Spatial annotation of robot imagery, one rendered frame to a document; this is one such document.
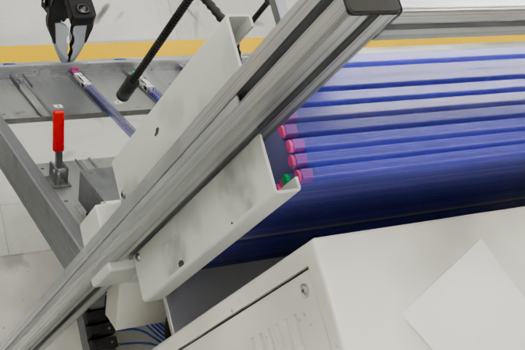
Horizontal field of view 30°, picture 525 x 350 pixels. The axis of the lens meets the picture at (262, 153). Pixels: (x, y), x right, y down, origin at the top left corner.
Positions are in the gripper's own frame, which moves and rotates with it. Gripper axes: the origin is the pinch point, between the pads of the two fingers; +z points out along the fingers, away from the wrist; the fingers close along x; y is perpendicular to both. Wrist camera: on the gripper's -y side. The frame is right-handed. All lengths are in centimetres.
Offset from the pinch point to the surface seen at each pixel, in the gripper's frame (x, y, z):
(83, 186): 17, -58, -3
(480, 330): 9, -126, -22
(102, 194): 17, -64, -4
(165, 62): -18.6, -3.6, -0.1
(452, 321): 11, -125, -22
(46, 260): 9.3, -20.2, 31.2
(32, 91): 10.2, -10.9, 1.5
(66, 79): 2.3, -5.7, 1.6
